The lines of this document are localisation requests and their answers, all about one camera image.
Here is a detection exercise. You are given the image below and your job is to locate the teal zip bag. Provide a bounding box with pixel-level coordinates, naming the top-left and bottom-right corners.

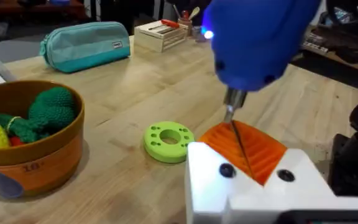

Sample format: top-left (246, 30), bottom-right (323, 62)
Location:
top-left (39, 21), bottom-right (131, 74)

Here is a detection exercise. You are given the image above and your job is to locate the pale wooden crate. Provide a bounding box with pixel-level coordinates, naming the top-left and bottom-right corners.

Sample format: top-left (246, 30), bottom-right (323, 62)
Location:
top-left (133, 19), bottom-right (188, 54)

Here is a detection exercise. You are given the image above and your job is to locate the green disc with holes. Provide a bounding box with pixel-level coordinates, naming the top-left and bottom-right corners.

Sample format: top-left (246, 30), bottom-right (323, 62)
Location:
top-left (143, 121), bottom-right (195, 164)

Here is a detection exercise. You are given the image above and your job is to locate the cup with tools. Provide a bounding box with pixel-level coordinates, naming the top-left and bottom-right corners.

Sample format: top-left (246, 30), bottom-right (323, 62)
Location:
top-left (172, 4), bottom-right (201, 37)

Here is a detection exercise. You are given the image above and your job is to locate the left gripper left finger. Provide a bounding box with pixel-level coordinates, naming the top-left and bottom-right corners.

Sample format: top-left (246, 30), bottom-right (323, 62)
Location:
top-left (185, 121), bottom-right (263, 224)

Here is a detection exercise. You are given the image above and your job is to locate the blue electric screwdriver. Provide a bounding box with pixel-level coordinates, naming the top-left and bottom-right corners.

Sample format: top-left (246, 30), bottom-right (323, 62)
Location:
top-left (201, 0), bottom-right (323, 180)

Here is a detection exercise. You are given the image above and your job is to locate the orange tub with toys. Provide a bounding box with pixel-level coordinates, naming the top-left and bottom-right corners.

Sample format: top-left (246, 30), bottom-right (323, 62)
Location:
top-left (0, 80), bottom-right (86, 197)

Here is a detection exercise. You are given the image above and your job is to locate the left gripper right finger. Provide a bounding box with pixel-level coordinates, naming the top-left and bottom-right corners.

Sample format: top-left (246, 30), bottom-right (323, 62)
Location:
top-left (232, 121), bottom-right (337, 198)

